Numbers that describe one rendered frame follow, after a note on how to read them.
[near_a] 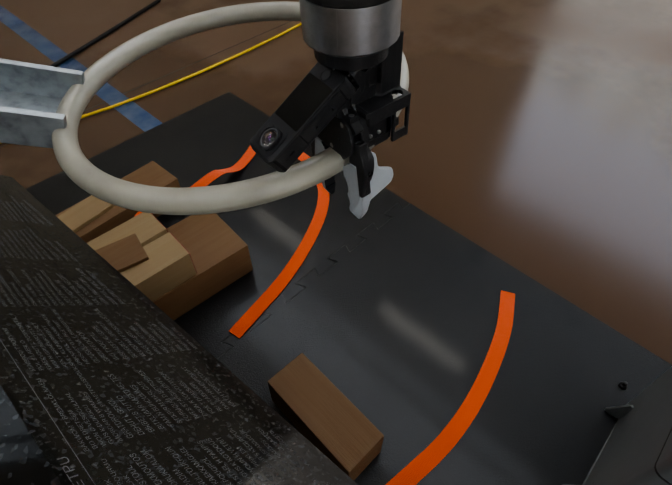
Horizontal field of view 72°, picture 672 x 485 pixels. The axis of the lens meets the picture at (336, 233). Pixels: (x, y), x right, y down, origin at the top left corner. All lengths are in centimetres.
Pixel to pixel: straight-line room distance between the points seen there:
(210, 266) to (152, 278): 19
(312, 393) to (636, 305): 110
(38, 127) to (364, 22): 46
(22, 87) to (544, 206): 171
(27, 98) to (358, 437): 94
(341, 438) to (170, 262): 66
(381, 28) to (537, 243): 148
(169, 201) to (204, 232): 106
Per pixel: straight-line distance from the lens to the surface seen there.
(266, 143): 47
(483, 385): 144
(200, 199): 51
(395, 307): 152
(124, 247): 146
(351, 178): 52
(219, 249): 152
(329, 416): 122
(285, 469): 64
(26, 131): 73
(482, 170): 207
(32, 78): 81
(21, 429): 57
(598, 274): 183
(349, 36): 42
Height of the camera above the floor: 128
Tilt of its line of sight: 48 degrees down
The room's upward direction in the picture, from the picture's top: straight up
